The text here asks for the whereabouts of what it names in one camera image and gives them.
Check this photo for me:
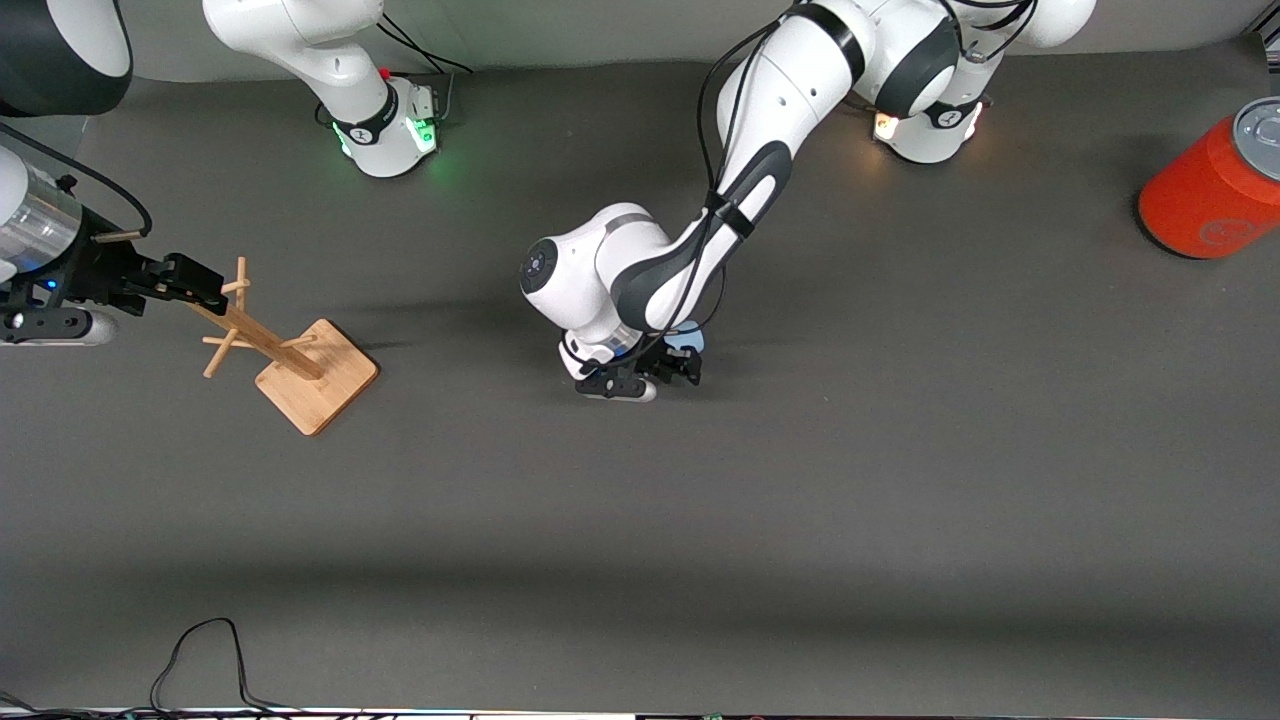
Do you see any dark grey table mat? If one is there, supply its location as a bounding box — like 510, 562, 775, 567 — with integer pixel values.
0, 40, 1280, 717

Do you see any wooden mug tree stand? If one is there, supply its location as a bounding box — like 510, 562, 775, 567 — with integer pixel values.
104, 256, 381, 437

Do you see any orange can with grey lid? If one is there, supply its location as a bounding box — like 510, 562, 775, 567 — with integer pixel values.
1137, 96, 1280, 262

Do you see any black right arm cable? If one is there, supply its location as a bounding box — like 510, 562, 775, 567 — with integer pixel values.
0, 122, 154, 241

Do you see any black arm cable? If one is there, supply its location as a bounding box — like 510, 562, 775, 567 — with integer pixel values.
0, 122, 154, 241
620, 0, 1037, 367

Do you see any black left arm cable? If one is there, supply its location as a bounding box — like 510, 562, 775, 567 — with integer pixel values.
620, 0, 1037, 367

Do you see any black right base cable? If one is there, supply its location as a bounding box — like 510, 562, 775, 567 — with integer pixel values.
375, 14, 472, 123

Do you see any black looped table-edge cable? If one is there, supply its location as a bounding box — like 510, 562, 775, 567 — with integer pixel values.
150, 617, 301, 717

